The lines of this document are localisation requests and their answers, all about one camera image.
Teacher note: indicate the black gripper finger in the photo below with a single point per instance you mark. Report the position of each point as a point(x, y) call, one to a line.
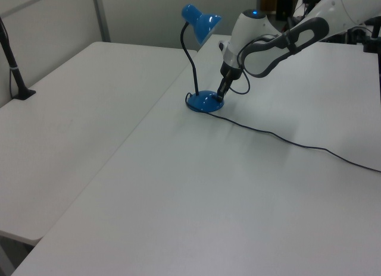
point(221, 90)
point(227, 87)

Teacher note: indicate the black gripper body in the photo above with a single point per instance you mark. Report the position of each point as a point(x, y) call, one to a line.
point(230, 71)

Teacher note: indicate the blue gooseneck desk lamp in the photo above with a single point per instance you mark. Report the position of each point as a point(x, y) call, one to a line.
point(202, 102)

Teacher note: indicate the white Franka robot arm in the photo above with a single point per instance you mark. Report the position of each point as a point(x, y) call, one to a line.
point(253, 29)

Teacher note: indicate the black box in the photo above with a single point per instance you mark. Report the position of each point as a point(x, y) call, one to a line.
point(287, 6)

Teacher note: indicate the black clamp equipment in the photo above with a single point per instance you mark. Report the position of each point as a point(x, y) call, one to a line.
point(372, 38)

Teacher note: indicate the grey partition frame post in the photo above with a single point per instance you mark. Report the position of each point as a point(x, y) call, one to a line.
point(102, 17)

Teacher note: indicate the black camera stand pole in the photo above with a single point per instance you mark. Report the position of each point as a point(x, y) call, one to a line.
point(15, 73)

